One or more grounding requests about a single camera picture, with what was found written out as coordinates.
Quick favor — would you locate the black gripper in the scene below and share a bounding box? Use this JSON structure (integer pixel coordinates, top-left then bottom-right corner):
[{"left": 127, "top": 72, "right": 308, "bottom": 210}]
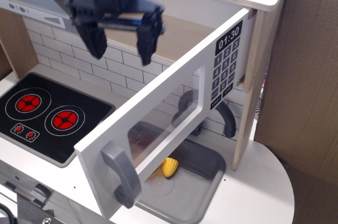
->
[{"left": 64, "top": 0, "right": 166, "bottom": 66}]

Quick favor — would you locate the white toy microwave door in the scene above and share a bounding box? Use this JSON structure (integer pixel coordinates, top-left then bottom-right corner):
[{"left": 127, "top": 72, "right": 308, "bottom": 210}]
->
[{"left": 74, "top": 8, "right": 255, "bottom": 219}]

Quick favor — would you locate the white wooden microwave cabinet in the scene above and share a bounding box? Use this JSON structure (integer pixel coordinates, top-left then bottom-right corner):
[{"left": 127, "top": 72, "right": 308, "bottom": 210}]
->
[{"left": 70, "top": 0, "right": 298, "bottom": 172}]

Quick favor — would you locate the dark grey toy faucet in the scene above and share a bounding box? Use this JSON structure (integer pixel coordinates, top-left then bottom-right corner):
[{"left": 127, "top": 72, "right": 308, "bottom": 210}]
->
[{"left": 172, "top": 90, "right": 236, "bottom": 138}]

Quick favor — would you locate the black toy stovetop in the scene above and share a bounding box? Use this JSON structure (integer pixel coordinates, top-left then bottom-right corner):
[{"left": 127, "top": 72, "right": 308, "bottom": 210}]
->
[{"left": 1, "top": 73, "right": 115, "bottom": 167}]

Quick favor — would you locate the yellow toy corn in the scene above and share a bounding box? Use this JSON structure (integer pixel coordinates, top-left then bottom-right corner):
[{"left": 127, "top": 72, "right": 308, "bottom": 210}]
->
[{"left": 162, "top": 157, "right": 179, "bottom": 178}]

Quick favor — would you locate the orange transparent toy pot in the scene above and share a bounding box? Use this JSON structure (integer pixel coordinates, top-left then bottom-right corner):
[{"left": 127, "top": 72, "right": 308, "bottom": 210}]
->
[{"left": 149, "top": 162, "right": 164, "bottom": 179}]

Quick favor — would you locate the grey toy sink basin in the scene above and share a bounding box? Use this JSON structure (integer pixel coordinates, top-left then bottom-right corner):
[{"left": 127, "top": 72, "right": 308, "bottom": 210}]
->
[{"left": 136, "top": 139, "right": 226, "bottom": 223}]

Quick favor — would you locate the grey oven knob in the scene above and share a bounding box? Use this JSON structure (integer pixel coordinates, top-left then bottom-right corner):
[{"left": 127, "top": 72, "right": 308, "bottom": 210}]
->
[{"left": 31, "top": 184, "right": 52, "bottom": 203}]

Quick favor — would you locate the brown cardboard box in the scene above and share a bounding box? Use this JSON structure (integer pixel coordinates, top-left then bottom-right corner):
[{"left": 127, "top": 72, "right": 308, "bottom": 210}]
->
[{"left": 255, "top": 0, "right": 337, "bottom": 223}]

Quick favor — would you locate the black cable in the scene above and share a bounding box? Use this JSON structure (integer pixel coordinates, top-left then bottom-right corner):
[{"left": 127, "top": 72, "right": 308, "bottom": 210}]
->
[{"left": 0, "top": 202, "right": 18, "bottom": 224}]

